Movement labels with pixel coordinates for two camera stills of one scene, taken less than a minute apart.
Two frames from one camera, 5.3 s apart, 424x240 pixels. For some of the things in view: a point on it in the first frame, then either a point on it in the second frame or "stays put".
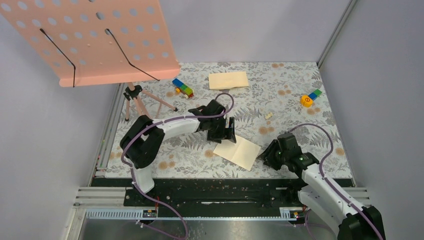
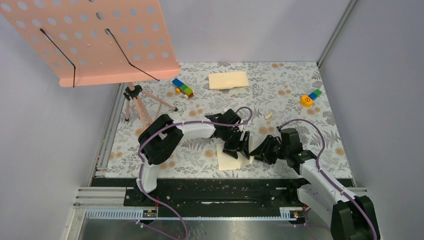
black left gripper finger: (229, 133) → (245, 148)
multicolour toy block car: (183, 88) stays put
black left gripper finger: (216, 131) → (233, 144)
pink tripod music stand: (88, 42) stays put
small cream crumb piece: (269, 115) stays put
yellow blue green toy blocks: (306, 101) stays put
